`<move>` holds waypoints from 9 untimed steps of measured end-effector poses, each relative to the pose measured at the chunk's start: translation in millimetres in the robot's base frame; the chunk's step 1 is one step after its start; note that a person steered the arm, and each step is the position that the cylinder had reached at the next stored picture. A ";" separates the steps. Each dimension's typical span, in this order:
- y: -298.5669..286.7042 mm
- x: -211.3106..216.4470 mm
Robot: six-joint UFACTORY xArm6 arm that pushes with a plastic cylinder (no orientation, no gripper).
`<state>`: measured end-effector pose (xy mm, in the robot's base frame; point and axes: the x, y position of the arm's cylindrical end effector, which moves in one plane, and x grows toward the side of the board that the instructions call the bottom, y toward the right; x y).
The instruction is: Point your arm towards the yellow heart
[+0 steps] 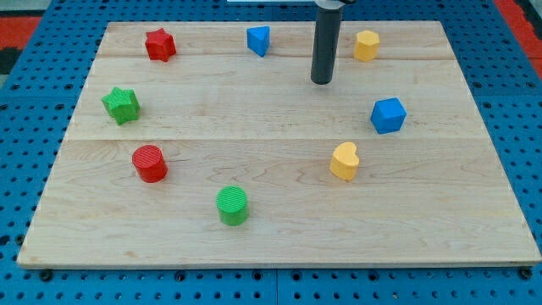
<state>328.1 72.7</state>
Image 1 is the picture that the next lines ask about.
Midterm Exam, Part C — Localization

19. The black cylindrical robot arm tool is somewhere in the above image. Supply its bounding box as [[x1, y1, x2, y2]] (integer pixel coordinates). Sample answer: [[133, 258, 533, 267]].
[[311, 0, 356, 85]]

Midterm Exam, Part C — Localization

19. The yellow heart block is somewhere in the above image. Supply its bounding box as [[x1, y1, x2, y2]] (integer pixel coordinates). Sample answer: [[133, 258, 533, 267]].
[[329, 141, 360, 181]]

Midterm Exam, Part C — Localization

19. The green cylinder block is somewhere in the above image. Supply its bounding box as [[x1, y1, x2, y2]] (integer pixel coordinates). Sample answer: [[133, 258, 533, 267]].
[[216, 186, 249, 226]]

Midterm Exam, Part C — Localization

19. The light wooden board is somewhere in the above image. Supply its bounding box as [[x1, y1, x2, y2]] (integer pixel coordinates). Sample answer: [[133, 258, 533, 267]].
[[18, 21, 541, 269]]

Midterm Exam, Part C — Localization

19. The blue triangle block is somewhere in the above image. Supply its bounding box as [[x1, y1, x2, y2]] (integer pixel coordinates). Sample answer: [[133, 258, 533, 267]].
[[246, 25, 270, 57]]

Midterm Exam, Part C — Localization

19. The blue cube block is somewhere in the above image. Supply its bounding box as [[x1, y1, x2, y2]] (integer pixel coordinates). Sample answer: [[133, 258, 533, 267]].
[[370, 97, 407, 134]]

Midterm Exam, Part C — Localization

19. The red cylinder block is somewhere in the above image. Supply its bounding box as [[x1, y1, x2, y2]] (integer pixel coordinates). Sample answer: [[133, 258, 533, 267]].
[[131, 145, 168, 183]]

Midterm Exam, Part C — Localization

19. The yellow hexagon block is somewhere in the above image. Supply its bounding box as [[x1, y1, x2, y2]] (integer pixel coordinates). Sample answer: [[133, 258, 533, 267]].
[[353, 30, 380, 62]]

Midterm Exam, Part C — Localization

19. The red star block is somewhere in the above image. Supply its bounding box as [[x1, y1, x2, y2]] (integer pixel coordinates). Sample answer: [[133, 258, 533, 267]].
[[145, 28, 176, 62]]

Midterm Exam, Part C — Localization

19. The green star block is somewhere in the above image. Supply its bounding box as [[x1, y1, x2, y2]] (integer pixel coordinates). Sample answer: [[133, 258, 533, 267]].
[[102, 87, 140, 125]]

